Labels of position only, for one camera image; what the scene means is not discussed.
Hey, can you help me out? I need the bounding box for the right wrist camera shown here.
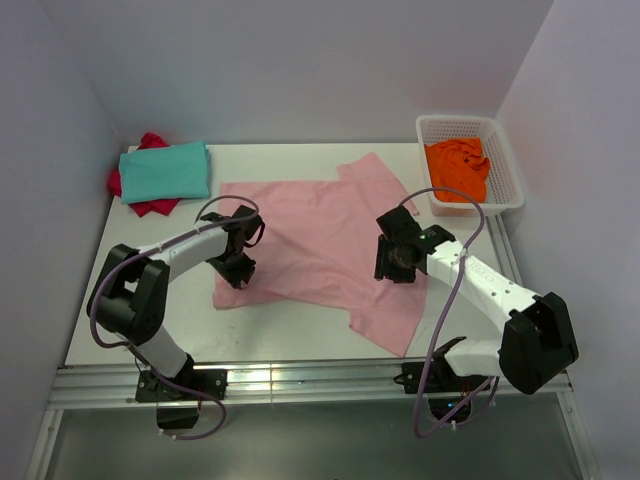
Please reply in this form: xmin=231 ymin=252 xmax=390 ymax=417
xmin=376 ymin=205 xmax=422 ymax=242

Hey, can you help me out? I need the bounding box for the teal folded t-shirt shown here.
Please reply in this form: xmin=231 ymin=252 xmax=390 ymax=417
xmin=118 ymin=142 xmax=210 ymax=204

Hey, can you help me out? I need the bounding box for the pink t-shirt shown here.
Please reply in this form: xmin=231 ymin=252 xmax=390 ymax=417
xmin=212 ymin=153 xmax=427 ymax=356

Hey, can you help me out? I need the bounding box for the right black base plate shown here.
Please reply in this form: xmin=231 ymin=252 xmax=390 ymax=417
xmin=393 ymin=359 xmax=486 ymax=394

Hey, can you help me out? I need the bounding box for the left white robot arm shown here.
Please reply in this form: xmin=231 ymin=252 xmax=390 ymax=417
xmin=87 ymin=205 xmax=265 ymax=399

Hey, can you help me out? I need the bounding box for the white plastic basket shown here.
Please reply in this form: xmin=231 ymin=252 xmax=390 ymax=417
xmin=415 ymin=114 xmax=524 ymax=216

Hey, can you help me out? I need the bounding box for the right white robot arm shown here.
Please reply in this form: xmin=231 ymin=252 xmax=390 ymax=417
xmin=374 ymin=225 xmax=579 ymax=395

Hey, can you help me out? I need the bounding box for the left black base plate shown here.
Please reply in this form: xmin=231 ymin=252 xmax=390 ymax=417
xmin=134 ymin=369 xmax=227 ymax=403

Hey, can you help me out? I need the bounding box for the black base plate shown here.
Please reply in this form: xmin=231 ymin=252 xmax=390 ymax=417
xmin=134 ymin=369 xmax=227 ymax=403
xmin=393 ymin=359 xmax=486 ymax=394

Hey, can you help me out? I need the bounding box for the red folded t-shirt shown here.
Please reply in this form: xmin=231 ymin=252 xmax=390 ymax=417
xmin=106 ymin=132 xmax=180 ymax=217

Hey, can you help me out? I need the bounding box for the orange t-shirt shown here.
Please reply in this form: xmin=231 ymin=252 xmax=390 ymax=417
xmin=424 ymin=137 xmax=491 ymax=203

